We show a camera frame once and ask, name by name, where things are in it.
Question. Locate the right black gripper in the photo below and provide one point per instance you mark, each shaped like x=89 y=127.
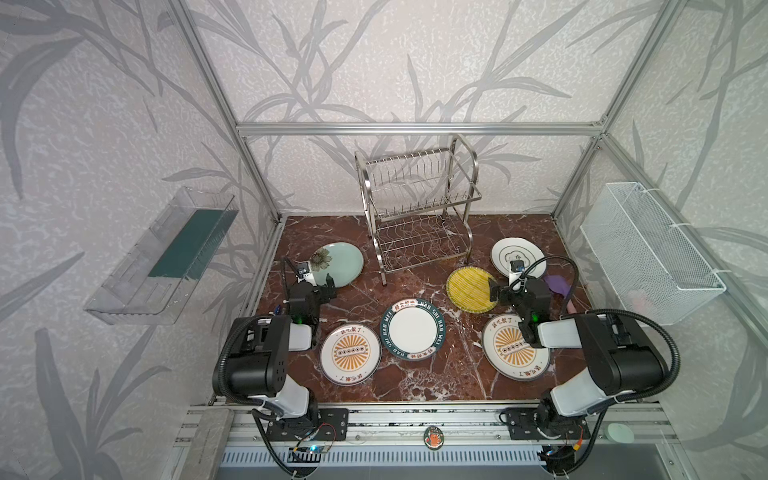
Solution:
x=504 y=292

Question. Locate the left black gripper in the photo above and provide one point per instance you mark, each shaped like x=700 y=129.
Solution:
x=324 y=291

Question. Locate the yellow woven pattern plate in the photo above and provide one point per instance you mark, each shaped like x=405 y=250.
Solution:
x=468 y=289

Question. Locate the white plate dark green rim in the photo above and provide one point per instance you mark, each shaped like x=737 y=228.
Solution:
x=413 y=329

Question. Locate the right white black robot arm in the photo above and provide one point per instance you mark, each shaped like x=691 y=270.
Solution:
x=628 y=356

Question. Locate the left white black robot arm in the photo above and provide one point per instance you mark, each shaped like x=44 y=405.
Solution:
x=252 y=366

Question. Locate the steel two-tier dish rack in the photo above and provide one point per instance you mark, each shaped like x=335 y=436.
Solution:
x=417 y=204

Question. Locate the pale green flower plate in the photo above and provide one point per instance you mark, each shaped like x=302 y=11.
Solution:
x=340 y=262

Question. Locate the white plate thin teal rim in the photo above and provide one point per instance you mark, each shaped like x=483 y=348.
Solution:
x=511 y=248

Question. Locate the right orange sunburst plate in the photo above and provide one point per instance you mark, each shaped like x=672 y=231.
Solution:
x=509 y=353

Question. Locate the orange sunburst plate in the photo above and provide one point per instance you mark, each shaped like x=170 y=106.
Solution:
x=350 y=355
x=509 y=353

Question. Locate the purple pink spatula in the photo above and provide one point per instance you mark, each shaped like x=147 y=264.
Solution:
x=559 y=285

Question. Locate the left orange sunburst plate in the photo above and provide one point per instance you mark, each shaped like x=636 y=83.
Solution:
x=350 y=355

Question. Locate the round orange sticker badge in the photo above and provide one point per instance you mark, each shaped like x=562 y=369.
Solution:
x=433 y=438

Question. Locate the pale green round puck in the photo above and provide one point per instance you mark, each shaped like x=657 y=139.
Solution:
x=619 y=433

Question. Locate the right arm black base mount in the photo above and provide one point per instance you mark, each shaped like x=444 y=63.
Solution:
x=542 y=424

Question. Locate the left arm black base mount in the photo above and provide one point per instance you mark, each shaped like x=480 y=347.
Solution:
x=325 y=424

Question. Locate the white wire mesh basket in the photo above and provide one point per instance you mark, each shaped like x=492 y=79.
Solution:
x=650 y=262

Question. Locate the aluminium cage frame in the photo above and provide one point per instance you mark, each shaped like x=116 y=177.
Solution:
x=558 y=98

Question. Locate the clear plastic wall tray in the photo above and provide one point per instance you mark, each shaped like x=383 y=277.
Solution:
x=157 y=277

